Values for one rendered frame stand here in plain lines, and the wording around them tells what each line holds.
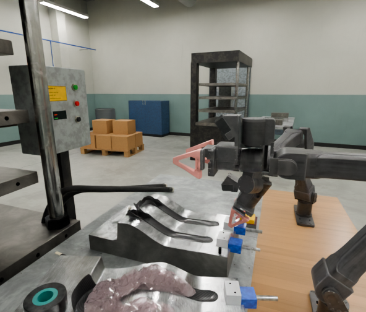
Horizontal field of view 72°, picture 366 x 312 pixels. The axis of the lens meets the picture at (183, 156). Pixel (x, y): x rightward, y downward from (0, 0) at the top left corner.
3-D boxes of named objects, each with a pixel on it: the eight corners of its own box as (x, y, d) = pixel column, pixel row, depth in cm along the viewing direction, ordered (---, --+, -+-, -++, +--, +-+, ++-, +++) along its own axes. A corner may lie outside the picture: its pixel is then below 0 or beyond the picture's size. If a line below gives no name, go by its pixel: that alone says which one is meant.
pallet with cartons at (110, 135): (144, 149, 614) (143, 119, 596) (128, 157, 538) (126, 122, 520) (101, 146, 647) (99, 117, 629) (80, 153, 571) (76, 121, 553)
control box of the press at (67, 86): (109, 302, 168) (89, 69, 132) (76, 342, 141) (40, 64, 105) (82, 293, 175) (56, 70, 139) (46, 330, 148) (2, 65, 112)
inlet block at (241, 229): (262, 235, 90) (263, 221, 88) (261, 242, 85) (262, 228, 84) (225, 228, 94) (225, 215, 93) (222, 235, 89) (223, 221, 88)
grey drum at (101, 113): (117, 135, 808) (115, 108, 786) (117, 138, 753) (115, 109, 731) (97, 136, 793) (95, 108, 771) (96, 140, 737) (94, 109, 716)
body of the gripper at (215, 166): (205, 148, 57) (238, 150, 54) (215, 141, 66) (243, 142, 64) (205, 176, 58) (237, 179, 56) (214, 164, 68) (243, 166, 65)
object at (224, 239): (259, 253, 80) (261, 238, 78) (259, 262, 75) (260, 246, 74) (219, 244, 84) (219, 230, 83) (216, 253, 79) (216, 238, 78)
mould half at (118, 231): (238, 238, 99) (240, 206, 96) (226, 283, 75) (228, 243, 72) (128, 216, 116) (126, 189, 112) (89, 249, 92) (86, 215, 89)
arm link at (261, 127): (240, 120, 53) (302, 121, 49) (244, 116, 61) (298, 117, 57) (238, 172, 56) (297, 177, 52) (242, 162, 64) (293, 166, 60)
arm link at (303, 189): (310, 205, 111) (303, 145, 93) (294, 200, 115) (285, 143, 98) (315, 195, 114) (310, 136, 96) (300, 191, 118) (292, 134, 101)
